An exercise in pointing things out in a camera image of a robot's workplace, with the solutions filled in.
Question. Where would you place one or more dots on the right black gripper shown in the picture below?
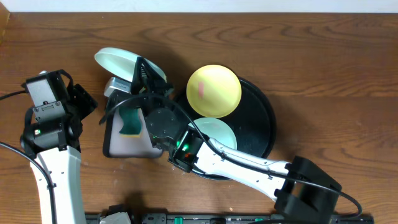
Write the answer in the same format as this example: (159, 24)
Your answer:
(156, 83)

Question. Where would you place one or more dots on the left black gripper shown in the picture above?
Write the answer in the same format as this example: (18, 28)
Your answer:
(83, 99)

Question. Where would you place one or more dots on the light green plate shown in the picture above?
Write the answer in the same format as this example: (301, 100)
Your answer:
(218, 129)
(119, 62)

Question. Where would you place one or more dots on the green yellow sponge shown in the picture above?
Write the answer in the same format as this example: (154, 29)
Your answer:
(132, 126)

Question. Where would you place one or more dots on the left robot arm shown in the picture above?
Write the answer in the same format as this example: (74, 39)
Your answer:
(57, 174)

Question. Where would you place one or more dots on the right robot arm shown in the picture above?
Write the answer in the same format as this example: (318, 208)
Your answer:
(302, 192)

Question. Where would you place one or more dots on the black rectangular tray grey mat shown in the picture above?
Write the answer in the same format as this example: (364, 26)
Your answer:
(118, 146)

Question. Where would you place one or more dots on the black round tray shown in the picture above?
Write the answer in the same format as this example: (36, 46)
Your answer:
(253, 121)

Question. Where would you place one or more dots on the yellow round plate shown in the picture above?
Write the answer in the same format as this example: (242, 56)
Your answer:
(214, 91)

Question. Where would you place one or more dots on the light green plate front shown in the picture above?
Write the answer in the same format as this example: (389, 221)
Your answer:
(218, 129)

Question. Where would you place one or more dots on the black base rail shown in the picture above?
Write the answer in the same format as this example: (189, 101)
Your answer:
(120, 214)

